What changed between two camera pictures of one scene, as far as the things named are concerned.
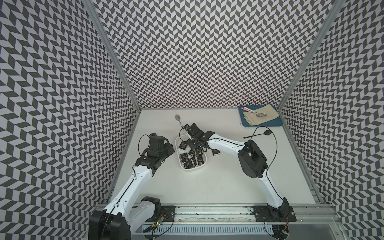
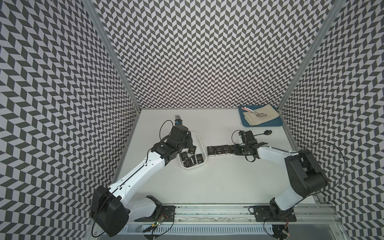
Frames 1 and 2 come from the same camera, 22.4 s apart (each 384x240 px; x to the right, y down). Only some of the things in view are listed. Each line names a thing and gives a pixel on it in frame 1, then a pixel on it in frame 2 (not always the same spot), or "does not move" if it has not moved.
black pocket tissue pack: [184, 157] does not move
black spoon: [267, 132] does not move
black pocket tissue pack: [200, 159] does not move
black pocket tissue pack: [192, 152] does not move
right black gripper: [191, 145] to [236, 149]
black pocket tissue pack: [199, 151] to [217, 150]
